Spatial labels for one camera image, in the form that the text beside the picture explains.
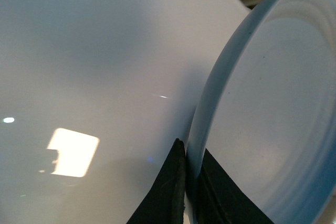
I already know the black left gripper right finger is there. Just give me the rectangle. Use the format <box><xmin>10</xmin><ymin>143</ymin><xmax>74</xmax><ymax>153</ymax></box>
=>
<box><xmin>196</xmin><ymin>150</ymin><xmax>273</xmax><ymax>224</ymax></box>

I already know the light blue round plate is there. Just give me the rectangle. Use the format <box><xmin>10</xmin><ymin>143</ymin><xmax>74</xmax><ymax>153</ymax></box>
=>
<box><xmin>186</xmin><ymin>0</ymin><xmax>335</xmax><ymax>223</ymax></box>

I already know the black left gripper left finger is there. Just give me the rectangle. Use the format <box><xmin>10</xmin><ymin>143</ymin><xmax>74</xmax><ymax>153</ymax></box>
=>
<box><xmin>128</xmin><ymin>139</ymin><xmax>186</xmax><ymax>223</ymax></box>

